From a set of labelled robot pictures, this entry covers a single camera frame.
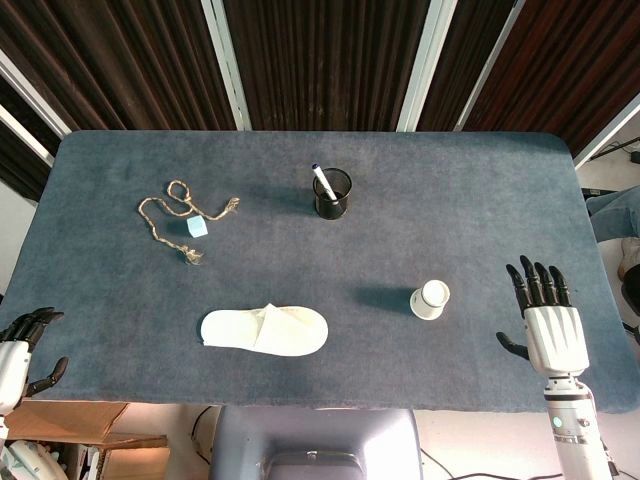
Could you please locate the brown curtain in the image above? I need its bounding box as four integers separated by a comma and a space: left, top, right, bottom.
463, 0, 640, 159
0, 0, 237, 201
416, 0, 522, 133
223, 0, 432, 133

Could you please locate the blue table cloth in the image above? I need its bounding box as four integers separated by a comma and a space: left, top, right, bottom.
0, 130, 640, 415

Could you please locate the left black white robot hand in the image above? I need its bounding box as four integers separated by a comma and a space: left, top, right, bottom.
0, 306, 70, 417

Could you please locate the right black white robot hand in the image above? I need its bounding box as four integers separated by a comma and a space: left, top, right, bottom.
496, 255, 590, 376

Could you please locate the white frame post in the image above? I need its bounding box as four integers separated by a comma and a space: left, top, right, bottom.
453, 0, 527, 133
396, 0, 459, 133
200, 0, 252, 133
573, 93, 640, 170
0, 48, 72, 167

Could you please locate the brown cardboard box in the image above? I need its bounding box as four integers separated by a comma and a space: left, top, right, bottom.
3, 399, 170, 480

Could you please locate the grey blue robot torso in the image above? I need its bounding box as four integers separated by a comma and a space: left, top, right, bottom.
208, 405, 424, 480

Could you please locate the white flat slipper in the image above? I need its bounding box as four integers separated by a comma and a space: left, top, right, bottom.
200, 302, 330, 358

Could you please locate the beige braided rope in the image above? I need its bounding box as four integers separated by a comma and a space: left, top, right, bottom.
137, 179, 242, 267

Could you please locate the black mesh pen holder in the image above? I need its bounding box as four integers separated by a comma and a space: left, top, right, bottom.
312, 167, 353, 221

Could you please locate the black floor cable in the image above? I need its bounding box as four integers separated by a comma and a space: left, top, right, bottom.
418, 446, 569, 480

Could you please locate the white marker pen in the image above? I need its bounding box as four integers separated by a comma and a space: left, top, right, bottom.
311, 163, 339, 202

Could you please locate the white paper cup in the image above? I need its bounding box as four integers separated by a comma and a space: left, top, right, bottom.
409, 279, 452, 322

